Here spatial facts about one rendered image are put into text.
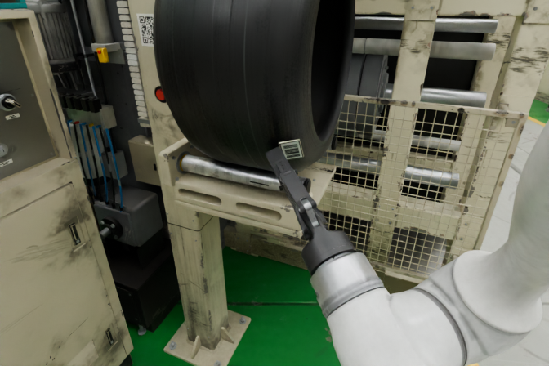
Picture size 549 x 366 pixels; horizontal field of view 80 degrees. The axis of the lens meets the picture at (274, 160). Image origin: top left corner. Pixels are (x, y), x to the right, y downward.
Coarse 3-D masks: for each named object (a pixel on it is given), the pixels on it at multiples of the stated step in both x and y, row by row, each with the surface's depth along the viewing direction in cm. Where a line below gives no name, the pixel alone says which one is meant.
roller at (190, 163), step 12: (192, 156) 85; (192, 168) 84; (204, 168) 82; (216, 168) 81; (228, 168) 80; (240, 168) 79; (252, 168) 79; (228, 180) 81; (240, 180) 79; (252, 180) 78; (264, 180) 77; (276, 180) 76
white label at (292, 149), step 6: (282, 144) 60; (288, 144) 60; (294, 144) 61; (300, 144) 61; (282, 150) 62; (288, 150) 62; (294, 150) 62; (300, 150) 62; (288, 156) 64; (294, 156) 64; (300, 156) 64
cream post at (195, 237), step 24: (144, 0) 78; (144, 48) 83; (144, 72) 87; (168, 120) 90; (168, 144) 94; (168, 192) 102; (168, 216) 107; (192, 216) 103; (216, 216) 114; (192, 240) 108; (216, 240) 118; (192, 264) 113; (216, 264) 121; (192, 288) 119; (216, 288) 124; (192, 312) 126; (216, 312) 128; (192, 336) 133; (216, 336) 132
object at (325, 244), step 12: (312, 228) 47; (324, 228) 47; (312, 240) 46; (324, 240) 46; (336, 240) 46; (348, 240) 47; (312, 252) 46; (324, 252) 45; (336, 252) 45; (312, 264) 46
